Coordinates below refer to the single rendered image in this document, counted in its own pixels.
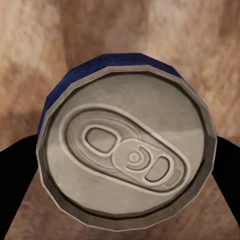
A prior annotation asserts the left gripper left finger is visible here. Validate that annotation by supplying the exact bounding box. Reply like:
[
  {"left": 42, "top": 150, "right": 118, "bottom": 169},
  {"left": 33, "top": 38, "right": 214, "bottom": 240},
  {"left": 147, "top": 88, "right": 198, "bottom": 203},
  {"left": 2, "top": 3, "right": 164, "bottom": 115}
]
[{"left": 0, "top": 134, "right": 39, "bottom": 240}]

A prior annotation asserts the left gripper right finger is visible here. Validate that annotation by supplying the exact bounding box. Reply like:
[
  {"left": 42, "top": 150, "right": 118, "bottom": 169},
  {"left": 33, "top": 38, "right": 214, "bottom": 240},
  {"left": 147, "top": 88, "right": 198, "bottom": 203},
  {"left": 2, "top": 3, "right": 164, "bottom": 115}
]
[{"left": 212, "top": 136, "right": 240, "bottom": 226}]

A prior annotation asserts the can of soda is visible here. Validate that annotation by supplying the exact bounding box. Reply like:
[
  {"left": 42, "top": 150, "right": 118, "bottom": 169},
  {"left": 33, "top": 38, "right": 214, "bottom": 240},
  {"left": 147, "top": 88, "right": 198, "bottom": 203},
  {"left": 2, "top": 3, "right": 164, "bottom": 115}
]
[{"left": 35, "top": 53, "right": 218, "bottom": 232}]

